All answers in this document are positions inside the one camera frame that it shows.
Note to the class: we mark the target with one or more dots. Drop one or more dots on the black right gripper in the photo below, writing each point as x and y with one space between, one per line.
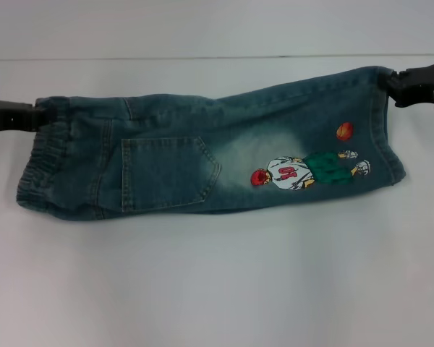
419 85

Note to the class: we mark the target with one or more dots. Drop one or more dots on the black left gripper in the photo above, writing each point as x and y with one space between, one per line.
7 115

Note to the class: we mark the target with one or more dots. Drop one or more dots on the blue denim shorts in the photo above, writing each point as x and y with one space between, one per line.
188 159

